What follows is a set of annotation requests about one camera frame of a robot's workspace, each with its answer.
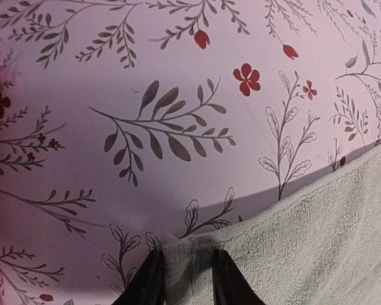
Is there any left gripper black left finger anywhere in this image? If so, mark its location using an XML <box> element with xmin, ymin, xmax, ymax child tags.
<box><xmin>112</xmin><ymin>250</ymin><xmax>164</xmax><ymax>305</ymax></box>

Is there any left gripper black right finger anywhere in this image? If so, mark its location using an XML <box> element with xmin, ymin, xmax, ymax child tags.
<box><xmin>212</xmin><ymin>249</ymin><xmax>265</xmax><ymax>305</ymax></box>

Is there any green towel with panda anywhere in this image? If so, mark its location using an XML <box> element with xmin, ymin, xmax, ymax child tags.
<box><xmin>162</xmin><ymin>144</ymin><xmax>381</xmax><ymax>304</ymax></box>

